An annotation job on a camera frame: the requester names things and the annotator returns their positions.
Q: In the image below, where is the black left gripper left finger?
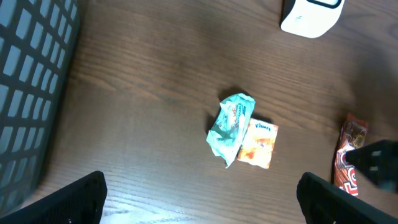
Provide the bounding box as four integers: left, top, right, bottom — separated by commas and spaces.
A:
1, 170, 107, 224

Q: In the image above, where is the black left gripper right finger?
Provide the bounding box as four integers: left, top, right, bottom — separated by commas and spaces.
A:
297, 172, 397, 224

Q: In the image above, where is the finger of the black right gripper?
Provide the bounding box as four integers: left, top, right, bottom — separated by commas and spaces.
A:
354, 139, 397, 192

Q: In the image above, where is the orange-red snack bar wrapper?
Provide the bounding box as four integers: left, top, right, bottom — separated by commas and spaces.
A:
332, 113, 368, 197

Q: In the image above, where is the orange tissue packet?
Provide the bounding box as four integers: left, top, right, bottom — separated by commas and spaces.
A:
237, 118, 279, 169

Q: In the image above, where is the teal wet wipes packet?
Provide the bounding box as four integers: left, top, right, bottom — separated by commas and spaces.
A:
206, 93, 256, 168

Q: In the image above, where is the white barcode scanner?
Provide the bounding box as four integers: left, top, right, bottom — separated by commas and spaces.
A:
280, 0, 345, 39

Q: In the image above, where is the grey plastic mesh basket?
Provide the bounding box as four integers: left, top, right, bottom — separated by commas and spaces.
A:
1, 0, 80, 216

